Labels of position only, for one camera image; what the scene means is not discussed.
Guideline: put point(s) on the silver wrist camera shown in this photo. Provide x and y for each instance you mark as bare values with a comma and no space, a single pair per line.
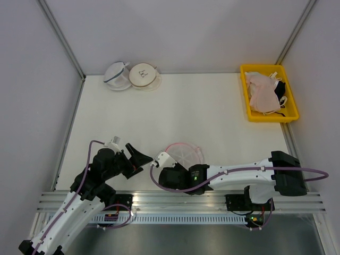
114,142
163,159

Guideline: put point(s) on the right aluminium corner post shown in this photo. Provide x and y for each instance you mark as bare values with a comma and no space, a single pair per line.
308,9

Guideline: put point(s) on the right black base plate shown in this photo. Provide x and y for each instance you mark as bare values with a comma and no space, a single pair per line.
242,203

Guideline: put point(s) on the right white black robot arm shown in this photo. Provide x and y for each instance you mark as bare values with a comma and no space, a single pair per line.
277,175

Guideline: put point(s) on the black bra in bin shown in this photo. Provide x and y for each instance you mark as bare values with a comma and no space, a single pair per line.
280,89

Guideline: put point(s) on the white slotted cable duct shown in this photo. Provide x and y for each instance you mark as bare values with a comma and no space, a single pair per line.
200,219

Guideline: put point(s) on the pink bra in bin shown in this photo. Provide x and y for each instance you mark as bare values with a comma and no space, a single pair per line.
262,97

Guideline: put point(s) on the blue trimmed mesh laundry bag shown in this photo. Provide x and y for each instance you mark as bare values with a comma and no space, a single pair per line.
116,76

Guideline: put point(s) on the aluminium mounting rail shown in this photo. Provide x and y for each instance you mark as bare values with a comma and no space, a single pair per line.
158,202

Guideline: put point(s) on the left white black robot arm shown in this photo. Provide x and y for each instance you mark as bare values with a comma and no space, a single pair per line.
88,195

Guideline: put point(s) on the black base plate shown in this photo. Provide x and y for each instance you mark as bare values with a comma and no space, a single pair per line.
242,203
121,203

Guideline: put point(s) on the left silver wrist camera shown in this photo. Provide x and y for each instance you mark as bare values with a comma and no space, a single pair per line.
114,142

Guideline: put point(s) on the white bra in bin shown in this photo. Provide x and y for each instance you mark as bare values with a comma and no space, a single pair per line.
272,75

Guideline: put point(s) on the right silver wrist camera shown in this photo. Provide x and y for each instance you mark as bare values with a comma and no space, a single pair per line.
163,159

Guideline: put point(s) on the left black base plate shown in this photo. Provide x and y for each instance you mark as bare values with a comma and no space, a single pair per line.
121,203

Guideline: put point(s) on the aluminium corner post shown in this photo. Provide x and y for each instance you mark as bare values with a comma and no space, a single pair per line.
50,17
308,9

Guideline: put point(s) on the pink trimmed mesh laundry bag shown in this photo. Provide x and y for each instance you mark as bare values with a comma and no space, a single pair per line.
186,154

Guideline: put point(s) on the yellow plastic bin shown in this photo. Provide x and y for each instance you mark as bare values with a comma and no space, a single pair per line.
288,111

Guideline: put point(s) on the beige trimmed laundry bag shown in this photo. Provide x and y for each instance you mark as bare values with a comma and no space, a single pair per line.
145,77

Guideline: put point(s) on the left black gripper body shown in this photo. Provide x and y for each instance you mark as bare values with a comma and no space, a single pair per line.
121,164

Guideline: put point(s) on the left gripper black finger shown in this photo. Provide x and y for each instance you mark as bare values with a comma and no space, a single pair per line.
137,159
133,173

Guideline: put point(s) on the left aluminium corner post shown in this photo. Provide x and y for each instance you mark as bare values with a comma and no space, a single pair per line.
50,17

